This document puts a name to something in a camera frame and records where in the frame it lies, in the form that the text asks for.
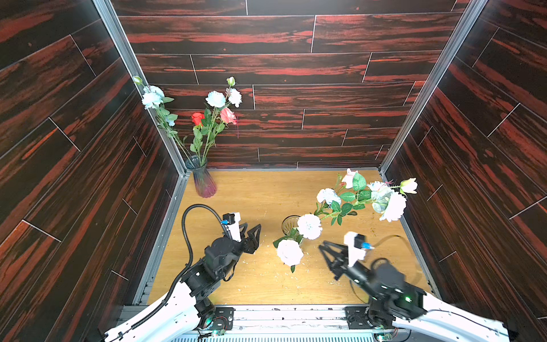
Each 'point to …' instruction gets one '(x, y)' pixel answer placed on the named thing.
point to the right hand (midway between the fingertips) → (326, 242)
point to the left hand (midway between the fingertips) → (256, 226)
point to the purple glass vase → (205, 184)
